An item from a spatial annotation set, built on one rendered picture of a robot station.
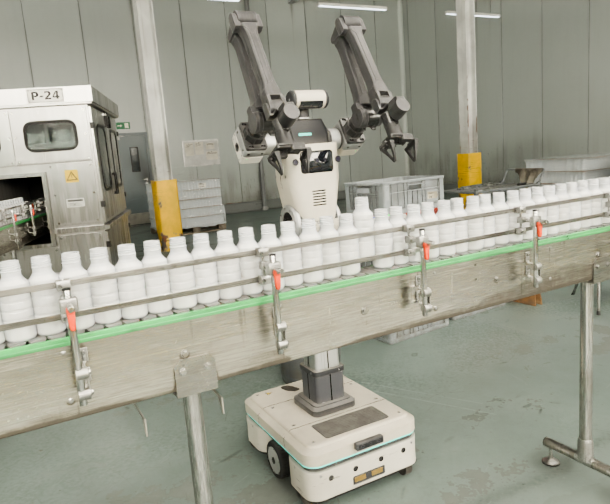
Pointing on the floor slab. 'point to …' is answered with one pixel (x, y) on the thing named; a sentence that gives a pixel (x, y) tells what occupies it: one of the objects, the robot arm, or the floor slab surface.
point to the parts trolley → (492, 186)
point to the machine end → (52, 167)
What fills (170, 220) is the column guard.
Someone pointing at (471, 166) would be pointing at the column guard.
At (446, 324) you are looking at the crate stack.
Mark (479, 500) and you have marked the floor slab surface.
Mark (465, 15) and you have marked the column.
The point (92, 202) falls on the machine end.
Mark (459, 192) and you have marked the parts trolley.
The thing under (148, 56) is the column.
